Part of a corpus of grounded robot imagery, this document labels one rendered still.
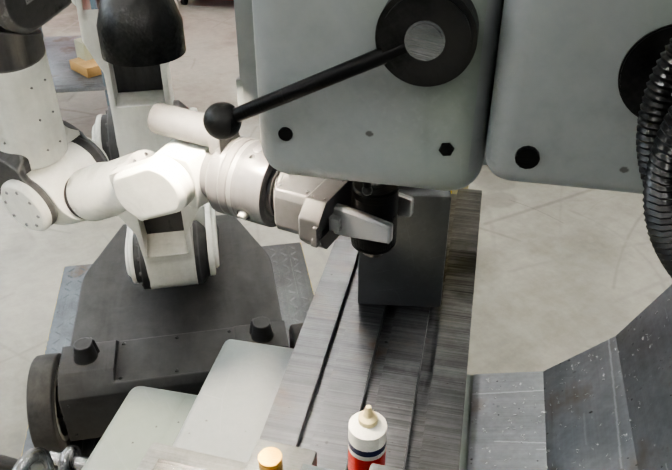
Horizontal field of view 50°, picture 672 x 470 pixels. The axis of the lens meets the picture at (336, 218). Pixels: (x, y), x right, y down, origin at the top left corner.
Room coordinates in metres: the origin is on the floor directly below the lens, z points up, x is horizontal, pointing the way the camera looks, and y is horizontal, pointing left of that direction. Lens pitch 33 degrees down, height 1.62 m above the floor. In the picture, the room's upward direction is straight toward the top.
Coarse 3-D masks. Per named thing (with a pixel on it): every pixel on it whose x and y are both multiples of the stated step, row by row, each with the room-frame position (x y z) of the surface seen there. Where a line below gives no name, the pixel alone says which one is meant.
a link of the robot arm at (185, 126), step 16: (160, 112) 0.71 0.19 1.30; (176, 112) 0.71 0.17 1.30; (192, 112) 0.70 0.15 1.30; (160, 128) 0.70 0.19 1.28; (176, 128) 0.69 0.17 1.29; (192, 128) 0.69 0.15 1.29; (176, 144) 0.70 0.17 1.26; (192, 144) 0.70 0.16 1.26; (208, 144) 0.68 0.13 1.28; (224, 144) 0.68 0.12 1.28; (240, 144) 0.68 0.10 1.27; (176, 160) 0.68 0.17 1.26; (192, 160) 0.68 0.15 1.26; (208, 160) 0.68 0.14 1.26; (224, 160) 0.66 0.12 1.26; (192, 176) 0.67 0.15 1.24; (208, 176) 0.66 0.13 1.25; (224, 176) 0.65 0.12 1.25; (208, 192) 0.65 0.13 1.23; (224, 192) 0.64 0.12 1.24; (224, 208) 0.65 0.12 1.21
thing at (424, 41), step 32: (416, 0) 0.48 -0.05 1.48; (448, 0) 0.47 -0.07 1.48; (384, 32) 0.48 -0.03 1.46; (416, 32) 0.47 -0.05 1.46; (448, 32) 0.47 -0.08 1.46; (352, 64) 0.49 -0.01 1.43; (384, 64) 0.49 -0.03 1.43; (416, 64) 0.48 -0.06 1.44; (448, 64) 0.47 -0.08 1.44; (288, 96) 0.50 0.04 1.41; (224, 128) 0.50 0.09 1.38
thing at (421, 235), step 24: (408, 192) 0.81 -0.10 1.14; (432, 192) 0.81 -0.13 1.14; (432, 216) 0.80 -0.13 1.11; (408, 240) 0.80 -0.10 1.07; (432, 240) 0.80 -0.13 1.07; (360, 264) 0.81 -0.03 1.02; (384, 264) 0.80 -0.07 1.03; (408, 264) 0.80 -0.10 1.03; (432, 264) 0.80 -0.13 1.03; (360, 288) 0.81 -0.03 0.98; (384, 288) 0.80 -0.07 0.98; (408, 288) 0.80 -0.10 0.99; (432, 288) 0.80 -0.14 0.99
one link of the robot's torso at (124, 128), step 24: (72, 0) 1.17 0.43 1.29; (96, 48) 1.14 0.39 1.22; (120, 72) 1.20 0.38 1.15; (144, 72) 1.20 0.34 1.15; (168, 72) 1.20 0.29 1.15; (120, 96) 1.18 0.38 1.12; (144, 96) 1.18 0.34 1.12; (168, 96) 1.16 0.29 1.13; (120, 120) 1.14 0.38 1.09; (144, 120) 1.15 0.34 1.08; (120, 144) 1.14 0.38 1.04; (144, 144) 1.14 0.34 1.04
